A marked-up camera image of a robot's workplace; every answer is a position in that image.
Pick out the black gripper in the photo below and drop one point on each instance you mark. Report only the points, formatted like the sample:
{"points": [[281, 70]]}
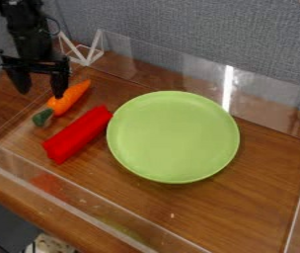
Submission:
{"points": [[36, 57]]}

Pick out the orange toy carrot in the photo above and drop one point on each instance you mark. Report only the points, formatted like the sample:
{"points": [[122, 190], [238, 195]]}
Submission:
{"points": [[59, 106]]}

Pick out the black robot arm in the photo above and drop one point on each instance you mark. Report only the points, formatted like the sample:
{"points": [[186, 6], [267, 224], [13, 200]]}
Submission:
{"points": [[28, 27]]}

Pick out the light green plate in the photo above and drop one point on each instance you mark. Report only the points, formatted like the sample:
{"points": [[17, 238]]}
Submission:
{"points": [[174, 137]]}

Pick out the clear acrylic corner bracket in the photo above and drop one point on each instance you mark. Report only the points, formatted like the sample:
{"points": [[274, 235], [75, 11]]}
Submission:
{"points": [[80, 53]]}

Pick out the clear acrylic enclosure walls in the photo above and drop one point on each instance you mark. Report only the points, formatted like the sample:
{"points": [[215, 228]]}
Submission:
{"points": [[108, 211]]}

